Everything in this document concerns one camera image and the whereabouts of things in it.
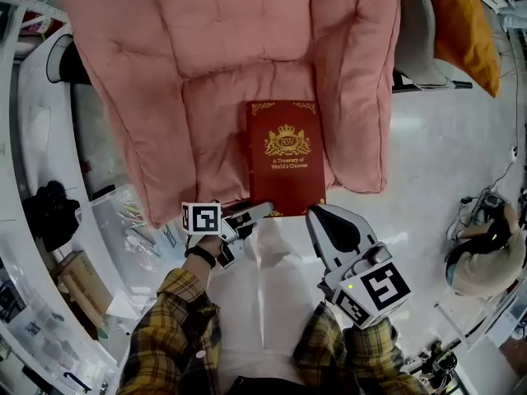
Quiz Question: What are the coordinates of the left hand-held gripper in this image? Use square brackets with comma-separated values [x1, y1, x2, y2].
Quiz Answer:
[181, 202, 275, 269]

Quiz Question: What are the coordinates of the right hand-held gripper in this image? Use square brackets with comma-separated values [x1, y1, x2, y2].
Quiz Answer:
[305, 203, 413, 331]

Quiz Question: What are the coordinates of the red hardcover book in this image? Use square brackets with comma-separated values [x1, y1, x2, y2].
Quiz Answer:
[245, 100, 328, 219]

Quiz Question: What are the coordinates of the person's right forearm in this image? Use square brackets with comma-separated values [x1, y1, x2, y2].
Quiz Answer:
[292, 300, 417, 395]

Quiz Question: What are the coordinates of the person's left forearm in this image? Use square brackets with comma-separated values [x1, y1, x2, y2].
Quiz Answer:
[118, 246, 224, 395]

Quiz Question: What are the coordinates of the person's left hand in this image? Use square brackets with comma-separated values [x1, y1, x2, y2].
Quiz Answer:
[192, 234, 226, 263]

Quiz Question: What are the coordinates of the black wristband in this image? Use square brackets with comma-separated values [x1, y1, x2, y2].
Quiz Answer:
[184, 245, 217, 268]

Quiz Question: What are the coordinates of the clear plastic storage box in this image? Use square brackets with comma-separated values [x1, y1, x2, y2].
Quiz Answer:
[75, 184, 166, 270]

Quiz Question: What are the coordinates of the pink cushioned chair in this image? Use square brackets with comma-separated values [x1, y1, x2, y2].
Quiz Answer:
[54, 0, 403, 230]

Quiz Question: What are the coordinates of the brown cardboard box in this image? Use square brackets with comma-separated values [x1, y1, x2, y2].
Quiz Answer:
[56, 250, 115, 331]

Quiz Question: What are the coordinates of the black bag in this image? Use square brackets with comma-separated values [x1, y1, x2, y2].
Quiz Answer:
[23, 179, 82, 253]

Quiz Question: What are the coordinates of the grey chair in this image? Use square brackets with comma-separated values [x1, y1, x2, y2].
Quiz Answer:
[394, 0, 473, 95]

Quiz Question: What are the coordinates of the orange cushion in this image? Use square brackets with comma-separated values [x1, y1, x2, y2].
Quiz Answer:
[420, 0, 501, 99]

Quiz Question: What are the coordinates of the white shelf unit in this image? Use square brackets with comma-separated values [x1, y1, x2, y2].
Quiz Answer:
[0, 0, 137, 395]

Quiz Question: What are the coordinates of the red fire extinguisher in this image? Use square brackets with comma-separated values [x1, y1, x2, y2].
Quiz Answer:
[19, 11, 63, 37]

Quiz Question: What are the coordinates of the tangle of cables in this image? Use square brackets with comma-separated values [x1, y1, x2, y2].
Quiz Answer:
[446, 185, 511, 243]

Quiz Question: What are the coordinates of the white cable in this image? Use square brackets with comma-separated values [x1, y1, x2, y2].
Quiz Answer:
[489, 35, 523, 193]

